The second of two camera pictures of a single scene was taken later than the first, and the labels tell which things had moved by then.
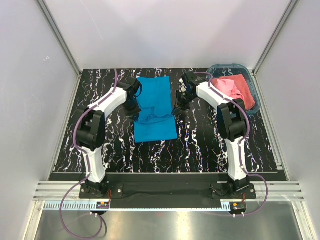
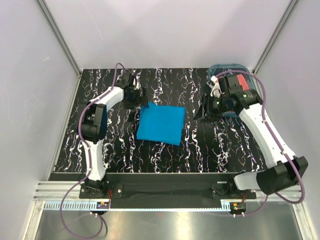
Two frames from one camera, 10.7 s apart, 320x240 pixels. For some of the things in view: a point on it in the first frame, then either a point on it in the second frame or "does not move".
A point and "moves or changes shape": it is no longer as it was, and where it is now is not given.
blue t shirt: [155, 122] moves or changes shape
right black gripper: [180, 107] to [206, 100]
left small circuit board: [102, 205] does not move
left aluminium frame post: [58, 33] does not move
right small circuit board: [237, 206] does not move
